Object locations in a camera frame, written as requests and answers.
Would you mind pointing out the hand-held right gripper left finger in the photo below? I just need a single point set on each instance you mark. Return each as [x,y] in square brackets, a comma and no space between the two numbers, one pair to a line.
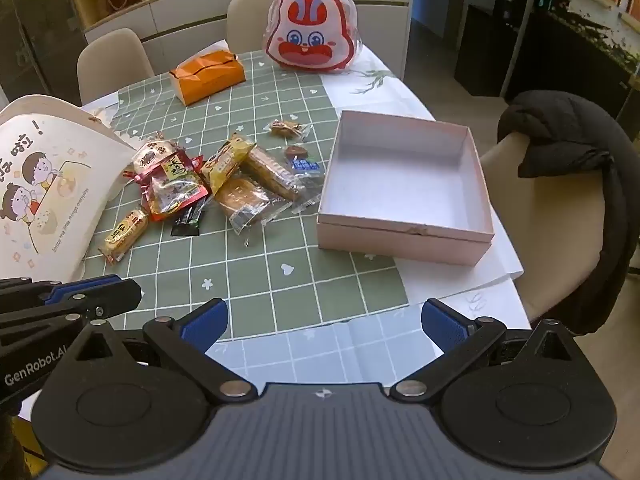
[205,327]

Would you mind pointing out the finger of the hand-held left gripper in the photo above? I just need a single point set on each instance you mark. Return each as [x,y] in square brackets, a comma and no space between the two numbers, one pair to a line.
[85,285]
[115,297]

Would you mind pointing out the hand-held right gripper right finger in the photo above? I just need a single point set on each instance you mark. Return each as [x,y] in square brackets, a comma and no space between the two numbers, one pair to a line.
[445,327]

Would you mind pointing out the small yellow-red cake packet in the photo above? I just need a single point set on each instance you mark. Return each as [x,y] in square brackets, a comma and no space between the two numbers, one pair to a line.
[122,236]

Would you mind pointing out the red-brown round print packet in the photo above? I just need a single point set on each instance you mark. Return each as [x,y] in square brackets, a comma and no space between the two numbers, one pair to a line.
[150,156]

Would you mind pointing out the pink cardboard box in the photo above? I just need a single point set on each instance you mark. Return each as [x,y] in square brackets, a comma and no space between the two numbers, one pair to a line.
[400,180]

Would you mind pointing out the long brown biscuit packet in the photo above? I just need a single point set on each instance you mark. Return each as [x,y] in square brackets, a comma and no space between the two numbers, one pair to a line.
[272,172]

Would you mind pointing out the blue label chocolate packet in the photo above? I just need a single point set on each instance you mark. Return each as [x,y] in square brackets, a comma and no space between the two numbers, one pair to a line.
[302,162]

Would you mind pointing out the green checked tablecloth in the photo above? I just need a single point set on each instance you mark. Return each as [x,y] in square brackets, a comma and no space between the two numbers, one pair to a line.
[250,270]

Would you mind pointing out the white paper sheet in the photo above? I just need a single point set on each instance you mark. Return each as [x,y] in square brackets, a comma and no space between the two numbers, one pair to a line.
[500,265]

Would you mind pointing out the small black packet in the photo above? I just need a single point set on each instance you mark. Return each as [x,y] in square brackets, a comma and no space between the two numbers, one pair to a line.
[186,224]

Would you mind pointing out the cartoon print tote bag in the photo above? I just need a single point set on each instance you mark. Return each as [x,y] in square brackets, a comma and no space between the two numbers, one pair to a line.
[50,185]

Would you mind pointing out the red snack packet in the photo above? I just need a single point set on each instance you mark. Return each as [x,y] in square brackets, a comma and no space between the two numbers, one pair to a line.
[172,187]

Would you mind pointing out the clear packet of bread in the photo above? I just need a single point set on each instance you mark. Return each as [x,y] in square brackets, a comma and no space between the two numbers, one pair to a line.
[245,200]

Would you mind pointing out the beige chair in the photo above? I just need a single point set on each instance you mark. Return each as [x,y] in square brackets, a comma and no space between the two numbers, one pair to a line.
[550,240]
[247,15]
[115,60]

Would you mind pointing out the yellow snack packet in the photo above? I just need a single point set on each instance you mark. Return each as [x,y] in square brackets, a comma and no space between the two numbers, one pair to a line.
[227,160]

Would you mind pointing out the small brown wrapped candy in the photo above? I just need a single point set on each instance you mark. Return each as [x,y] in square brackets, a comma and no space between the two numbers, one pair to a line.
[287,128]

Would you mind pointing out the black jacket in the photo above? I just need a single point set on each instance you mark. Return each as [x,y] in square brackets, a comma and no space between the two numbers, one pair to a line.
[575,130]

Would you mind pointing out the black floor appliance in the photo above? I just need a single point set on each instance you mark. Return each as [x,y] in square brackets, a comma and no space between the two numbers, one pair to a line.
[487,50]

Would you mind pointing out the dark cabinet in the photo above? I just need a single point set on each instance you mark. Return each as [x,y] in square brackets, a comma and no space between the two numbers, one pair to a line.
[575,50]

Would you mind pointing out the red white rabbit bag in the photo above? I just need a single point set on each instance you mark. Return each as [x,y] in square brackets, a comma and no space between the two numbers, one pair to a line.
[310,25]

